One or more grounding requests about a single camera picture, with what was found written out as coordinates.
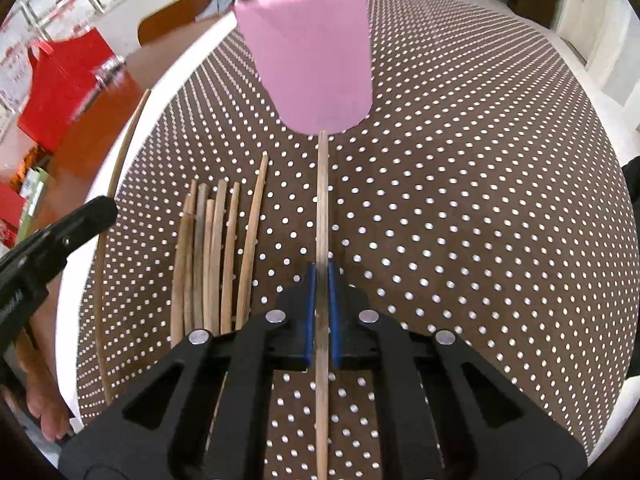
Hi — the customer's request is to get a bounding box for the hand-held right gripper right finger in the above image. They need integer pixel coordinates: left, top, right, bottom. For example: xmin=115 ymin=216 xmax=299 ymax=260
xmin=327 ymin=262 xmax=586 ymax=480

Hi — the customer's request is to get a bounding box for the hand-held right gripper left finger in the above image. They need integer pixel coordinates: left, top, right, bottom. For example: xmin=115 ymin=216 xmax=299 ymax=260
xmin=59 ymin=262 xmax=318 ymax=480

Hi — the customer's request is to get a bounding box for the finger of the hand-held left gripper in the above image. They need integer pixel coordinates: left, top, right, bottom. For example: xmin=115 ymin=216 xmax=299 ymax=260
xmin=0 ymin=195 xmax=119 ymax=287

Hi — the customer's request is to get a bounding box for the row of wooden chopsticks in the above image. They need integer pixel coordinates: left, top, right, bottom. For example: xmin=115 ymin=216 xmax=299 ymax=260
xmin=170 ymin=154 xmax=270 ymax=348

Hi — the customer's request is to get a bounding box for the pink cup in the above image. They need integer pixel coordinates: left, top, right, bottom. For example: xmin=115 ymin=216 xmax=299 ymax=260
xmin=234 ymin=0 xmax=373 ymax=136

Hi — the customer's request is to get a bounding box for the person's left hand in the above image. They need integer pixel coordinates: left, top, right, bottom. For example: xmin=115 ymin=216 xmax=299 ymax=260
xmin=17 ymin=330 xmax=73 ymax=443

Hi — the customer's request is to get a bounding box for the green box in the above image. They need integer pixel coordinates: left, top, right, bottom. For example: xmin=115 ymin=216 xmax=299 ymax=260
xmin=20 ymin=167 xmax=51 ymax=221

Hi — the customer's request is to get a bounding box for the red gift box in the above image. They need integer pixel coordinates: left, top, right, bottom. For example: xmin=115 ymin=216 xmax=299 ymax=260
xmin=0 ymin=182 xmax=27 ymax=249

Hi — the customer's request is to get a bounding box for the orange foil wrapper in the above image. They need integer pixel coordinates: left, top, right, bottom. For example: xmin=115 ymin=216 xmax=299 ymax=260
xmin=14 ymin=146 xmax=42 ymax=182

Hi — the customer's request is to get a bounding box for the red bag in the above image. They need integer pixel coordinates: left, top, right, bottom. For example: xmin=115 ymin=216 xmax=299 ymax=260
xmin=17 ymin=27 xmax=126 ymax=153

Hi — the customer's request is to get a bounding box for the clear plastic packet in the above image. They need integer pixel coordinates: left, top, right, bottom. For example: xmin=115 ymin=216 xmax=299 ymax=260
xmin=91 ymin=55 xmax=126 ymax=83

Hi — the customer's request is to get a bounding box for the brown polka dot placemat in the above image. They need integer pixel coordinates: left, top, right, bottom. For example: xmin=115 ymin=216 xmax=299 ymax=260
xmin=75 ymin=0 xmax=632 ymax=480

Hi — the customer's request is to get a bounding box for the wooden chair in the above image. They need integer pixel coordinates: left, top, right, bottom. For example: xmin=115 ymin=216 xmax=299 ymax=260
xmin=137 ymin=0 xmax=216 ymax=46

